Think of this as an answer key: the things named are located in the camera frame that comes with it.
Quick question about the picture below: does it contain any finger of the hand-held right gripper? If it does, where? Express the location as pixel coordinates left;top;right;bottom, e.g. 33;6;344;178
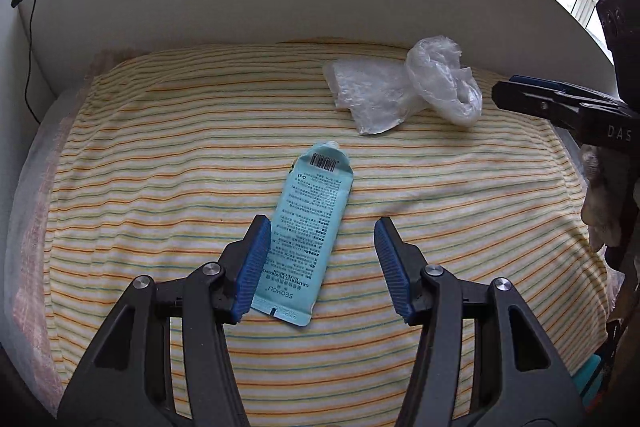
508;75;629;108
491;80;592;128

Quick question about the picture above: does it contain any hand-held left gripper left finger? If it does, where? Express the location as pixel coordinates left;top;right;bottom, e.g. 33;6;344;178
57;214;272;427

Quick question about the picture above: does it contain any teal plastic object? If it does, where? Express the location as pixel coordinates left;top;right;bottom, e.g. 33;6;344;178
572;354;604;409

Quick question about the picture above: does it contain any black lamp cable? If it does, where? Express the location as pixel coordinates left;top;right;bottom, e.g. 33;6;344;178
22;0;42;124

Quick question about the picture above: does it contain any person's right hand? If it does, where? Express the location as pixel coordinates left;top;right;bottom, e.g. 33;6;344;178
578;142;632;254

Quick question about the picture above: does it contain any clear plastic bag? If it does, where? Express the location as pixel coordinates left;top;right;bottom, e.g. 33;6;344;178
404;35;484;128

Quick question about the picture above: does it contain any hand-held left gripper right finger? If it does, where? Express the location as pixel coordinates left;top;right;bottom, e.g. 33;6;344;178
373;217;586;427

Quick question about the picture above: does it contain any flat clear plastic wrapper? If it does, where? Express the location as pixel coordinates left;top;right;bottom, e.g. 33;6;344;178
322;57;426;137

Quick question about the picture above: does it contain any light blue cream tube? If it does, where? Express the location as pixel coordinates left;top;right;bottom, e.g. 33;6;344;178
249;140;356;328

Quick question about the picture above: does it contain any striped blanket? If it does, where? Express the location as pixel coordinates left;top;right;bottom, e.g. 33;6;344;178
42;41;614;427

